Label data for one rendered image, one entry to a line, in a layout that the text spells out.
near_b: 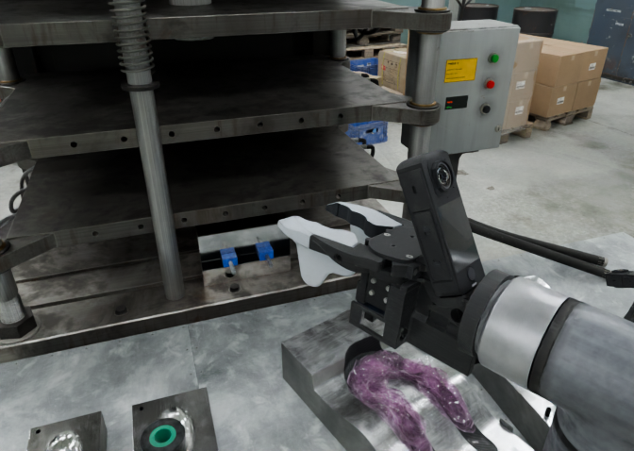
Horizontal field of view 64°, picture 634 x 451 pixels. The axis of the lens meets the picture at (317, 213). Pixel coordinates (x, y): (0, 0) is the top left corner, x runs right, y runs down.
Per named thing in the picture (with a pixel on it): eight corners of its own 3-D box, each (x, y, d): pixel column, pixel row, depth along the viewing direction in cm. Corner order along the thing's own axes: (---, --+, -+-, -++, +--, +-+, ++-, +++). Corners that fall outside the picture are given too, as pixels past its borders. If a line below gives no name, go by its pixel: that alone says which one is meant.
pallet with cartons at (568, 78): (591, 118, 549) (611, 47, 514) (543, 131, 510) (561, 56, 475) (502, 93, 639) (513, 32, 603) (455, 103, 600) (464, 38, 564)
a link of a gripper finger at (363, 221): (321, 245, 56) (371, 286, 49) (326, 196, 54) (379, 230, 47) (343, 242, 58) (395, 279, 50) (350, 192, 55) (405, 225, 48)
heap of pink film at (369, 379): (483, 425, 99) (490, 396, 95) (420, 475, 90) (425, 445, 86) (392, 349, 118) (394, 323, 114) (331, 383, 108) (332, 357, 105)
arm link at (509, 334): (545, 320, 33) (583, 280, 39) (480, 291, 36) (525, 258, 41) (517, 409, 36) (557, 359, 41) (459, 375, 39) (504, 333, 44)
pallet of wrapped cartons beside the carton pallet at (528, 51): (533, 138, 495) (554, 38, 451) (472, 151, 462) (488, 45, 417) (448, 106, 590) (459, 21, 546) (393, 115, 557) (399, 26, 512)
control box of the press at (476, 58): (462, 380, 221) (528, 26, 151) (399, 398, 212) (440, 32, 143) (436, 346, 239) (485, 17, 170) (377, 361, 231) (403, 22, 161)
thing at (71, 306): (433, 274, 167) (436, 255, 164) (-9, 368, 130) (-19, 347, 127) (342, 175, 237) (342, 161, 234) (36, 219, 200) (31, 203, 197)
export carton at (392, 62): (434, 91, 598) (438, 56, 579) (402, 94, 582) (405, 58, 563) (405, 78, 649) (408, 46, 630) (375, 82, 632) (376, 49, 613)
